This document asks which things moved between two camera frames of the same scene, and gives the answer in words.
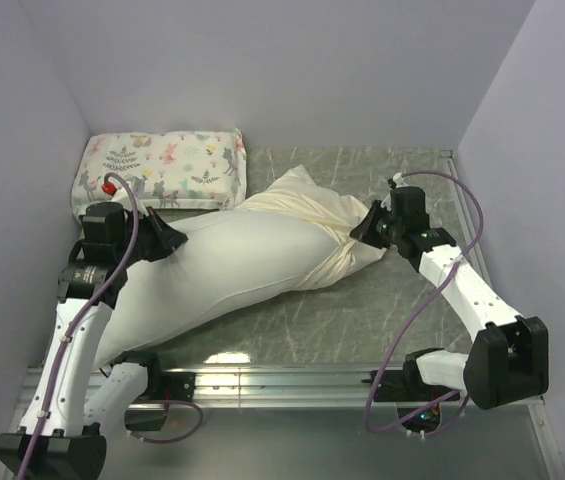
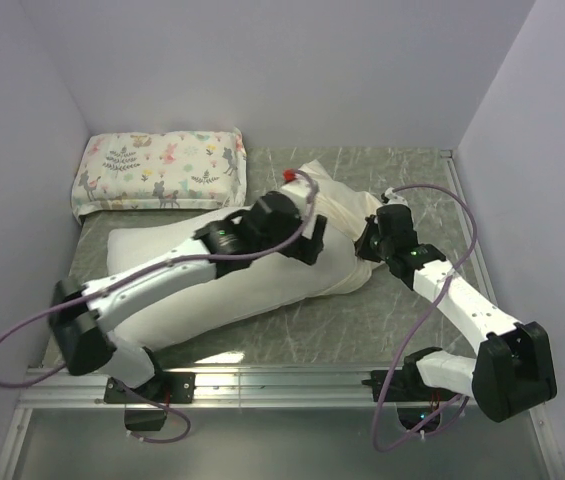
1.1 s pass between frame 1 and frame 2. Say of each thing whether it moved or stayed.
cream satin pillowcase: moved
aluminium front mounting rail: stayed
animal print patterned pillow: stayed
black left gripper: moved
